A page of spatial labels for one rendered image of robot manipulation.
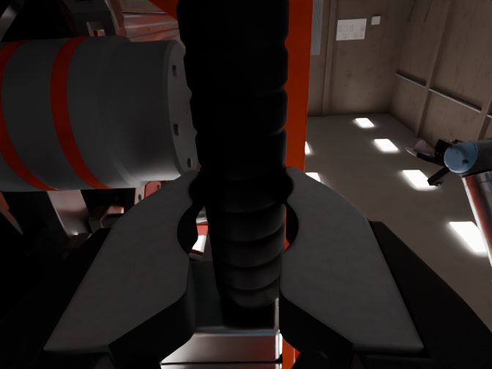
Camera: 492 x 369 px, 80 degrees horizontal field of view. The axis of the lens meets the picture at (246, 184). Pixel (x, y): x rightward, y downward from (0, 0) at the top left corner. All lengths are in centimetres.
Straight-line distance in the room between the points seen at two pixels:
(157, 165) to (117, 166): 3
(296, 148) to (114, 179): 57
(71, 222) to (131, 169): 15
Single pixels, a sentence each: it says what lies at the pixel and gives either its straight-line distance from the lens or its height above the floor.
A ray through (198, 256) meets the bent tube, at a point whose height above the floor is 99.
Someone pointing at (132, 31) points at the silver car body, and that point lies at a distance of 116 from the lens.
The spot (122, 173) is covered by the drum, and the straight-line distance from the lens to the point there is 27.
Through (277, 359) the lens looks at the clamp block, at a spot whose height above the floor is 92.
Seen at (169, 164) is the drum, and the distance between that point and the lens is 26.
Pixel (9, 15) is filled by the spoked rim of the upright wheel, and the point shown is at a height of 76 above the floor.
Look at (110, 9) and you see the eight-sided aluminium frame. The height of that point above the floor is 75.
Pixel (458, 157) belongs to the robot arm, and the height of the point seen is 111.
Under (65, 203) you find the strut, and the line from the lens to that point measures 39.
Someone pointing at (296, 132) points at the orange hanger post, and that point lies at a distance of 77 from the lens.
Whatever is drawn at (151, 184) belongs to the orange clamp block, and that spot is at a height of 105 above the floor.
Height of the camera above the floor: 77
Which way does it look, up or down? 30 degrees up
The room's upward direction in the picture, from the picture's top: 177 degrees clockwise
